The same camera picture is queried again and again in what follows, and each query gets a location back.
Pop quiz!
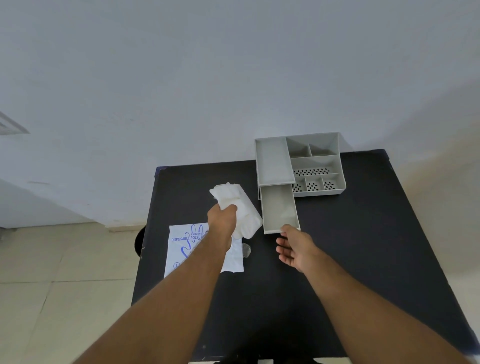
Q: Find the person's right hand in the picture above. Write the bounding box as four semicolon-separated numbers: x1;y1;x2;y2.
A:
276;224;327;275

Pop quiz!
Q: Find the person's left hand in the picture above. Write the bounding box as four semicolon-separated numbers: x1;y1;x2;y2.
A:
207;203;239;250

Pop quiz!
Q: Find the person's left forearm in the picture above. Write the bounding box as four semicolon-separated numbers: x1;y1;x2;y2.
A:
73;240;233;364

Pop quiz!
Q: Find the person's right forearm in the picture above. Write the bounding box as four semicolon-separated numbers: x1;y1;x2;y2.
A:
302;255;474;364

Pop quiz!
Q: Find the grey plastic organizer drawer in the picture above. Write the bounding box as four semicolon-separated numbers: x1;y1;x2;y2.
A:
259;183;301;235

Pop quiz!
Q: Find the white blue-print glove packet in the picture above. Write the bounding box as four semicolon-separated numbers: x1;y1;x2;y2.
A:
164;223;245;279

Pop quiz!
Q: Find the grey plastic compartment organizer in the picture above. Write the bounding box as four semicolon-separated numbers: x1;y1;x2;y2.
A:
255;132;346;198

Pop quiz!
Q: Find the black round stool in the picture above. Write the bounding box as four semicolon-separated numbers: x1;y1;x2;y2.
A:
134;226;147;258

